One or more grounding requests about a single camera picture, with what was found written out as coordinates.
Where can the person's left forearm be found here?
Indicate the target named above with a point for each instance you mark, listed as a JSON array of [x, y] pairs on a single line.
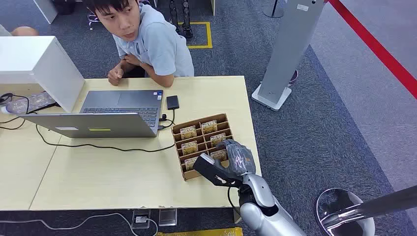
[[156, 75]]

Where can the grey round stanchion base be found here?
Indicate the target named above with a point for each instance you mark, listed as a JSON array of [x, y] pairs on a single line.
[[273, 9]]

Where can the metal floor socket plate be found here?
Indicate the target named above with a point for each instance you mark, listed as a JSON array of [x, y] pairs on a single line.
[[167, 217]]

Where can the white box cabinet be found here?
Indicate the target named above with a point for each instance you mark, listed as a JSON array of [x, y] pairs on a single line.
[[39, 65]]

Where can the grey open laptop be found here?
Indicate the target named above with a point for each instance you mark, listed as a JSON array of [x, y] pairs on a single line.
[[123, 112]]

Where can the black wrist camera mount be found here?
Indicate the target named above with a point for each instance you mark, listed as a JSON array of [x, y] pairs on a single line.
[[211, 169]]

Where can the black portable drive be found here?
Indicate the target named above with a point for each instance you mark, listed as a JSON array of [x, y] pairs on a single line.
[[172, 102]]

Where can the red barrier belt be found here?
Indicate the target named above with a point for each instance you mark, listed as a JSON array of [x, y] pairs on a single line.
[[374, 45]]

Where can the floor power socket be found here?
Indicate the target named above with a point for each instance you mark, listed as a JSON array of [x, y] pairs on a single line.
[[141, 219]]

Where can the black robot legs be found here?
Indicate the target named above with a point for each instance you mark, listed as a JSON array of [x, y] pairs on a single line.
[[182, 18]]

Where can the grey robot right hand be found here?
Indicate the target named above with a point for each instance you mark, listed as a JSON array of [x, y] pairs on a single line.
[[240, 158]]

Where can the grey kiosk pillar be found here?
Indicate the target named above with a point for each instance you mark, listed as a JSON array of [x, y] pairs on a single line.
[[290, 49]]

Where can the person's left hand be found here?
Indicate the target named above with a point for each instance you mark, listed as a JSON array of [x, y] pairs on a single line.
[[133, 60]]

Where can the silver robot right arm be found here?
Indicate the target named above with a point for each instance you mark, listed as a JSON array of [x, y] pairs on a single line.
[[264, 208]]

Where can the chrome chair base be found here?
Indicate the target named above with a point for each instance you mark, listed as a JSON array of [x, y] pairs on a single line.
[[92, 18]]

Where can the gold hotel key card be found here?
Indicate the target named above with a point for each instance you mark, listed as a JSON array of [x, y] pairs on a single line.
[[188, 132], [190, 163], [189, 148], [217, 139], [219, 155], [209, 126]]

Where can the yellow patterned mat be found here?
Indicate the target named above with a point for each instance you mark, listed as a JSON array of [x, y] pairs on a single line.
[[202, 232]]

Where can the brown wooden card holder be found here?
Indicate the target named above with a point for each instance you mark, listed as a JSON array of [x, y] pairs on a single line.
[[198, 145]]

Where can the white kiosk base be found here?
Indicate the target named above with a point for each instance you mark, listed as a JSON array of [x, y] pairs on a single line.
[[270, 99]]

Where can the patterned mouse mat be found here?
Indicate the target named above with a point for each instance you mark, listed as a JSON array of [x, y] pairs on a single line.
[[31, 102]]

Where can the seated person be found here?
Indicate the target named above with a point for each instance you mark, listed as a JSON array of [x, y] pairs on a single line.
[[19, 31]]

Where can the person's right hand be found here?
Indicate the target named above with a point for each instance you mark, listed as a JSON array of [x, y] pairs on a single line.
[[115, 74]]

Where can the chrome stanchion base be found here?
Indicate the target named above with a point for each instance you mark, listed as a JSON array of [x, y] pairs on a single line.
[[342, 211]]

